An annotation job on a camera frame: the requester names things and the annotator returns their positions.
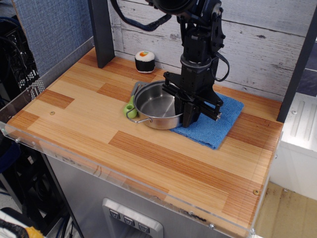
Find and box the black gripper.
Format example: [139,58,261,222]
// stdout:
[163,61,223,128]

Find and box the stainless steel pot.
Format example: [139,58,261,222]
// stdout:
[125,80,182,129]

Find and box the green handled grey spatula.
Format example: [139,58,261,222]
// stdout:
[123,81,147,119]

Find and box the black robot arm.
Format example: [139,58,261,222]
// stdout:
[111,0,228,127]

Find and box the blue folded towel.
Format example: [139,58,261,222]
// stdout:
[171,93,244,150]

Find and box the plush sushi roll toy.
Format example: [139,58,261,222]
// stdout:
[135,51,155,73]

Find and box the white appliance on right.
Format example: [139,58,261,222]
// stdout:
[269,93,317,200]

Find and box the silver toy fridge cabinet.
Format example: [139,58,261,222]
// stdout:
[46,156,250,238]

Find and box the grey dispenser button panel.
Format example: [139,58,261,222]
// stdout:
[102,198,164,238]

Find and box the clear acrylic table guard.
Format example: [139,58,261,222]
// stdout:
[0,49,282,237]

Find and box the yellow black object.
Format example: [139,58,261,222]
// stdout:
[0,219,45,238]

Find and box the dark grey right post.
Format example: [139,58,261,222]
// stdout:
[276,8,317,123]

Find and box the dark grey post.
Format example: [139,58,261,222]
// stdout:
[88,0,115,68]
[276,8,317,123]

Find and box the dark grey left post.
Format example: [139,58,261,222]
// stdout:
[88,0,115,68]

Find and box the black crate with cables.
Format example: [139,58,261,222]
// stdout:
[0,16,39,107]

